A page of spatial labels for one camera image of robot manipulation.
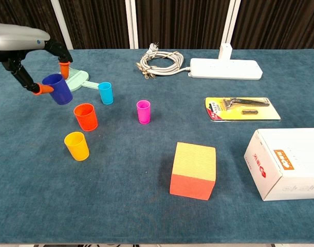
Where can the left silver and black robot hand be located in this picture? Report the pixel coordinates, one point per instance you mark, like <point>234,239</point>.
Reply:
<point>18,37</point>

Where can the dark blue plastic cup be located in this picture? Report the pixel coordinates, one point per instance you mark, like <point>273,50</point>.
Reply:
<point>60,94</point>

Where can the light blue plastic cup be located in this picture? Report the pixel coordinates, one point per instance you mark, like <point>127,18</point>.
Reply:
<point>106,96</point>

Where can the yellow plastic cup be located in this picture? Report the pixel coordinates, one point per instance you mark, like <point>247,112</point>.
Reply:
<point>78,151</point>

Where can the magenta plastic cup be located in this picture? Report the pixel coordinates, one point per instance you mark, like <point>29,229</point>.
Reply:
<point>143,115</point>

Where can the mint green hand brush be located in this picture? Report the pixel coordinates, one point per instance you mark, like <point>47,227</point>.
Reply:
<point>79,82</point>

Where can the orange plastic cup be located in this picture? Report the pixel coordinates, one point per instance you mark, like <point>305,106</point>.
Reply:
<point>87,122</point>

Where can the dark brown pleated curtain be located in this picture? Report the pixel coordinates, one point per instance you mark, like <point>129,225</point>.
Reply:
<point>172,20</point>

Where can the teal velvet table cloth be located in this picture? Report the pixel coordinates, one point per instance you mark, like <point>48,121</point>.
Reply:
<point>120,180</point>

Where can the white power strip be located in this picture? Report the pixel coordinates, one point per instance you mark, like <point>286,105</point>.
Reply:
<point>223,70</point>

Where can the yellow and orange sponge block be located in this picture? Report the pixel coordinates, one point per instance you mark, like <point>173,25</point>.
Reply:
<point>192,164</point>

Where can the black and silver razor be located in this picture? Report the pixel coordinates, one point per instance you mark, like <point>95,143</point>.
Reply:
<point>249,102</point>

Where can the yellow razor blister pack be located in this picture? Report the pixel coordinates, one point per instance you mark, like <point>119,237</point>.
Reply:
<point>249,115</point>

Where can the white cardboard box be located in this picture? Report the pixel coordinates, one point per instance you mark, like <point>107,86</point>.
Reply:
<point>275,144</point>

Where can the white frame pole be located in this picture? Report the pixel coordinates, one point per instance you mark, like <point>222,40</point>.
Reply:
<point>231,20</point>
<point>132,25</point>
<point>61,15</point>

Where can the white square bracket post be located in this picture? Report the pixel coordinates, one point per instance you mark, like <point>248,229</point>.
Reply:
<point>225,51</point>

